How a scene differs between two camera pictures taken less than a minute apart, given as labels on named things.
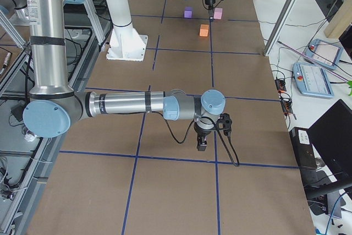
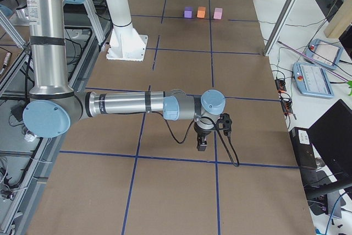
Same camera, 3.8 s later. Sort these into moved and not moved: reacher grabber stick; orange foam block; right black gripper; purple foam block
Moved: orange foam block
Not moved: purple foam block; reacher grabber stick; right black gripper
